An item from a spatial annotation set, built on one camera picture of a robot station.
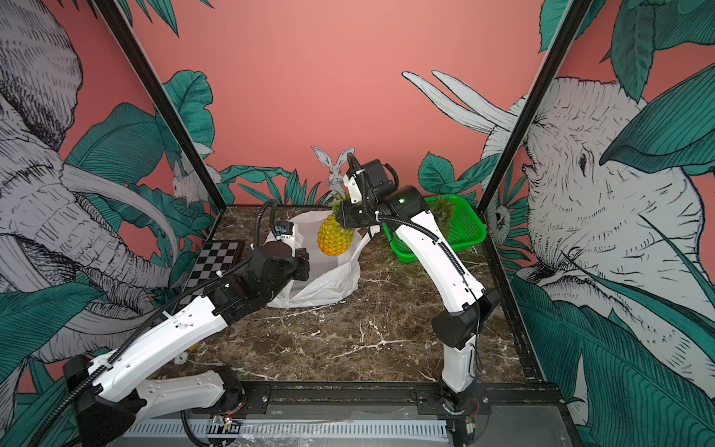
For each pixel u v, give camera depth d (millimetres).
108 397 391
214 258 1009
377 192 522
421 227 460
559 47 747
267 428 701
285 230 611
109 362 397
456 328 435
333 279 763
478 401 719
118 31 723
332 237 731
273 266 512
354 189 644
